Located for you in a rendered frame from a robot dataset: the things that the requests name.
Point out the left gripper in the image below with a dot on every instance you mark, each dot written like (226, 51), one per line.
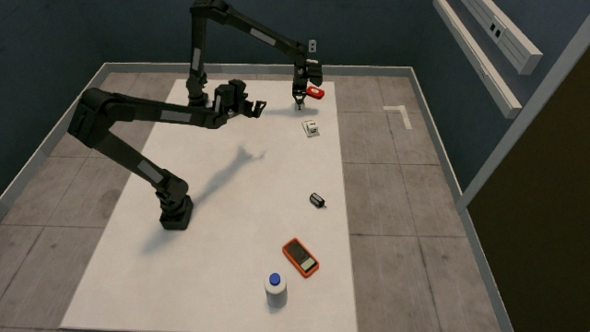
(297, 91)

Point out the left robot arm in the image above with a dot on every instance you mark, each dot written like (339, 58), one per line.
(206, 9)

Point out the white bottle with blue cap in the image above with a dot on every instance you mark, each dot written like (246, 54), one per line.
(276, 289)

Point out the white number cube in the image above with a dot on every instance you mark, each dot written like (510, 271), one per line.
(312, 127)
(299, 107)

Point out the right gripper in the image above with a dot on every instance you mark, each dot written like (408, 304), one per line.
(248, 112)

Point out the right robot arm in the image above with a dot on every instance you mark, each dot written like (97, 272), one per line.
(98, 110)

